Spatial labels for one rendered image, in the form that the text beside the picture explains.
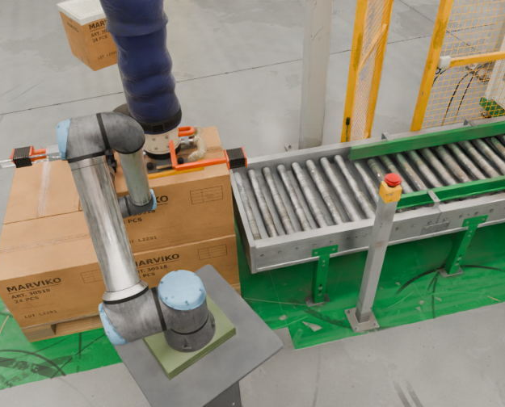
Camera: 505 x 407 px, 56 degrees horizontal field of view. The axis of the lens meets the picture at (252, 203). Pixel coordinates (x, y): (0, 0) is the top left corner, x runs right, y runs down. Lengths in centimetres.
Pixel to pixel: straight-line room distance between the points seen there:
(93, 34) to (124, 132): 235
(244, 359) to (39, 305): 130
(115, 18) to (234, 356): 129
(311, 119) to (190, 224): 154
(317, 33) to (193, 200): 151
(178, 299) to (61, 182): 160
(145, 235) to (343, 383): 124
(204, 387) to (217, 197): 89
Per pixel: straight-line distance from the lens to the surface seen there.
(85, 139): 153
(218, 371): 178
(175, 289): 159
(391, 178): 205
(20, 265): 261
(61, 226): 271
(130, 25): 188
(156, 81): 198
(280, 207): 256
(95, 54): 390
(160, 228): 233
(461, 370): 280
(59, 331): 295
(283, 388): 258
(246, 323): 187
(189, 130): 222
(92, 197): 154
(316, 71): 335
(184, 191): 219
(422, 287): 304
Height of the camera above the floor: 233
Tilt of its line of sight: 43 degrees down
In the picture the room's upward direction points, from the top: 3 degrees counter-clockwise
